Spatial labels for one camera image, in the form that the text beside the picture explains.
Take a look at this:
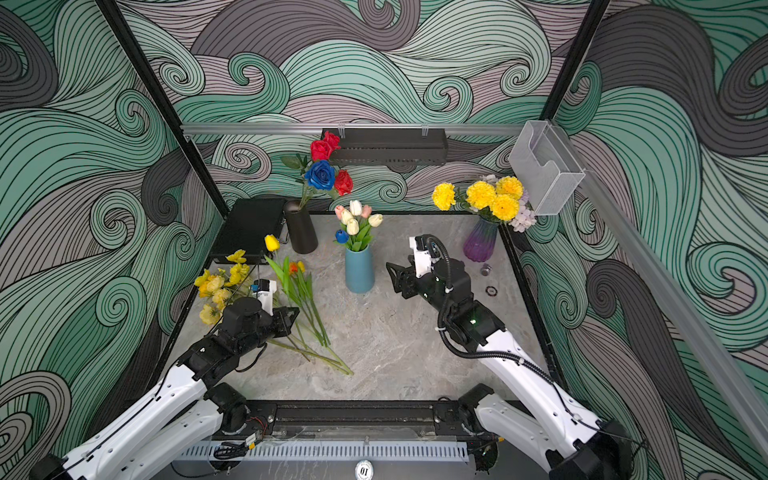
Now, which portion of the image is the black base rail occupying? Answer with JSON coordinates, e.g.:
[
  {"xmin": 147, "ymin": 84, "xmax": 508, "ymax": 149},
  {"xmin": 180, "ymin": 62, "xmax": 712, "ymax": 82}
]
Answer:
[{"xmin": 247, "ymin": 397, "xmax": 487, "ymax": 437}]

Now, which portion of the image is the single yellow tulip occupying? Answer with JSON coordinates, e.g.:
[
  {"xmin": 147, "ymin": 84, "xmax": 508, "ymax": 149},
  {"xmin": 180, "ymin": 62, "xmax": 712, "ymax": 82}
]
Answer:
[{"xmin": 295, "ymin": 260, "xmax": 330, "ymax": 347}]

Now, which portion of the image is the orange yellow tulip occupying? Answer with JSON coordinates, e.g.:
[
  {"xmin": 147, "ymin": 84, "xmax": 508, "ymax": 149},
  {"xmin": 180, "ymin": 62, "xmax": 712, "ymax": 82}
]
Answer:
[{"xmin": 287, "ymin": 261, "xmax": 330, "ymax": 348}]

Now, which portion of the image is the purple glass vase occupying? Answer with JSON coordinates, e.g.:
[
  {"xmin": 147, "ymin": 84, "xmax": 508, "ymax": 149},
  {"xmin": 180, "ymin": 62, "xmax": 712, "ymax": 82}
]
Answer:
[{"xmin": 463, "ymin": 218, "xmax": 498, "ymax": 263}]

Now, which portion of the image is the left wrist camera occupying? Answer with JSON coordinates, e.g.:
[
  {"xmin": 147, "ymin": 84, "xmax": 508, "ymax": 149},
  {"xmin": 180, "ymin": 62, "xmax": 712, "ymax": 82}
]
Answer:
[{"xmin": 251, "ymin": 279, "xmax": 277, "ymax": 316}]

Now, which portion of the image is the yellow flower bunch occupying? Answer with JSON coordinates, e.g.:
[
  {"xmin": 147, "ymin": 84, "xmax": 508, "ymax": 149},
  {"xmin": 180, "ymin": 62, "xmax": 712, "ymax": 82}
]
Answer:
[{"xmin": 268, "ymin": 322, "xmax": 354, "ymax": 376}]

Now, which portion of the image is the white slotted cable duct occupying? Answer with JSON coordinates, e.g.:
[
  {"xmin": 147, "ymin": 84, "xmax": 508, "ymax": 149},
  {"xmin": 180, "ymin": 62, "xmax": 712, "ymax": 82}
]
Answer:
[{"xmin": 173, "ymin": 440, "xmax": 470, "ymax": 464}]

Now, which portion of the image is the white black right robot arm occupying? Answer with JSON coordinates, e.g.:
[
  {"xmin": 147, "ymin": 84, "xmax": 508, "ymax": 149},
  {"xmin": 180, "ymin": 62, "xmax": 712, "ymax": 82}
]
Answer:
[{"xmin": 386, "ymin": 259, "xmax": 633, "ymax": 479}]

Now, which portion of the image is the clear acrylic wall box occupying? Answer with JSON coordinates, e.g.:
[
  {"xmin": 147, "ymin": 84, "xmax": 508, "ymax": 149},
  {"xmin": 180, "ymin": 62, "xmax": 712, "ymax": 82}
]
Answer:
[{"xmin": 508, "ymin": 120, "xmax": 585, "ymax": 216}]

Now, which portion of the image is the pale yellow blossom spray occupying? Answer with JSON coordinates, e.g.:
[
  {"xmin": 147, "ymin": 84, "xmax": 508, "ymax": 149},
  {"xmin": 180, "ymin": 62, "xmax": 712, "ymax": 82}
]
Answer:
[{"xmin": 193, "ymin": 268, "xmax": 343, "ymax": 367}]

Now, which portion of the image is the red rose stem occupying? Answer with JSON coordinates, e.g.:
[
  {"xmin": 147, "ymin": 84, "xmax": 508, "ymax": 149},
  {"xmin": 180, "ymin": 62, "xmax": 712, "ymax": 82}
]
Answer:
[{"xmin": 281, "ymin": 130, "xmax": 354, "ymax": 209}]

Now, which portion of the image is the yellow tulip bouquet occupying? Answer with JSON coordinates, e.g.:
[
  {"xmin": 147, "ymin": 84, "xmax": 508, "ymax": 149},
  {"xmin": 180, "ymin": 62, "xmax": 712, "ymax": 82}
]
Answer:
[{"xmin": 334, "ymin": 200, "xmax": 384, "ymax": 252}]

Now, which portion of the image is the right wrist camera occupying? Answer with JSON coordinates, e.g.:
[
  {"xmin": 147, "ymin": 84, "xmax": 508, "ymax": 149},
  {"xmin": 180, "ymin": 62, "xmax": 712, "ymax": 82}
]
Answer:
[{"xmin": 409, "ymin": 235, "xmax": 432, "ymax": 278}]

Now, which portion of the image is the yellow ranunculus stem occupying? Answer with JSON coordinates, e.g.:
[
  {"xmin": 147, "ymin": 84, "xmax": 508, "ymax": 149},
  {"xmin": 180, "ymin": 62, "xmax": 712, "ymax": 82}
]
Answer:
[{"xmin": 224, "ymin": 248, "xmax": 352, "ymax": 373}]

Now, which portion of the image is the black hanging tray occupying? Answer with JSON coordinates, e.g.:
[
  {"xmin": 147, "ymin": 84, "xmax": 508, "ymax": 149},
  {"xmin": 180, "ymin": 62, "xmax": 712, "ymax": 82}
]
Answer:
[{"xmin": 322, "ymin": 127, "xmax": 449, "ymax": 166}]

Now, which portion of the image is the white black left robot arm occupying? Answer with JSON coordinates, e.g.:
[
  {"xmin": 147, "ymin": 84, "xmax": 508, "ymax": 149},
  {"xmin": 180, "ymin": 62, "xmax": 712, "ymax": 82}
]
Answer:
[{"xmin": 29, "ymin": 297, "xmax": 300, "ymax": 479}]

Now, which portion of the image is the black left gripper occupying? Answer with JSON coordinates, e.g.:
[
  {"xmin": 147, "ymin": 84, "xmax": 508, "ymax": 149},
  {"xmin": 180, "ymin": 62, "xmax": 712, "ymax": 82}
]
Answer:
[{"xmin": 236, "ymin": 306, "xmax": 298, "ymax": 358}]

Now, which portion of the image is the black ribbed hard case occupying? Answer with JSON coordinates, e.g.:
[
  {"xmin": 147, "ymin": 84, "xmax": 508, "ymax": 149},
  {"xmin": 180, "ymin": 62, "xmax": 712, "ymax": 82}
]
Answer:
[{"xmin": 209, "ymin": 198, "xmax": 286, "ymax": 265}]

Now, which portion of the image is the blue rose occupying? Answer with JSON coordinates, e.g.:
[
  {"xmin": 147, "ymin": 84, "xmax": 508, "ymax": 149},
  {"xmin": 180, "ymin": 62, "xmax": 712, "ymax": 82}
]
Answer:
[{"xmin": 304, "ymin": 160, "xmax": 336, "ymax": 191}]

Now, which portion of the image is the teal ceramic vase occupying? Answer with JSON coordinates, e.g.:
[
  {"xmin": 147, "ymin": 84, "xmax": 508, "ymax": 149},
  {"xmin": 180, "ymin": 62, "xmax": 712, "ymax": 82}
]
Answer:
[{"xmin": 345, "ymin": 246, "xmax": 375, "ymax": 294}]

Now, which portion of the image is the yellow carnation bouquet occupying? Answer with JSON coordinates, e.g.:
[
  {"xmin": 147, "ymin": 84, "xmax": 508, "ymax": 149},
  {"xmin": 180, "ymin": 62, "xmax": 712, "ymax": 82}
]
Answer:
[{"xmin": 431, "ymin": 175, "xmax": 537, "ymax": 233}]

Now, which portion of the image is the black cylindrical vase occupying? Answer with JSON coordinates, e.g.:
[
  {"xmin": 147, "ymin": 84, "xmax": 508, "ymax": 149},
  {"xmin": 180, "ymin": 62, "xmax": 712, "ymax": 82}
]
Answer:
[{"xmin": 283, "ymin": 200, "xmax": 318, "ymax": 254}]

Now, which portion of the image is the yellow sunflower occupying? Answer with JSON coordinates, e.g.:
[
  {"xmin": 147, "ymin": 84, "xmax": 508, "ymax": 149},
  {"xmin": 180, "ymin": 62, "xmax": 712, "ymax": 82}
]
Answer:
[{"xmin": 273, "ymin": 333, "xmax": 311, "ymax": 362}]

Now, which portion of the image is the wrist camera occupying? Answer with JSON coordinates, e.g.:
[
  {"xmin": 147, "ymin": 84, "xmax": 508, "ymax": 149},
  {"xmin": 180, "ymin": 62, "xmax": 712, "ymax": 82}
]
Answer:
[
  {"xmin": 251, "ymin": 279, "xmax": 277, "ymax": 316},
  {"xmin": 409, "ymin": 235, "xmax": 432, "ymax": 278}
]

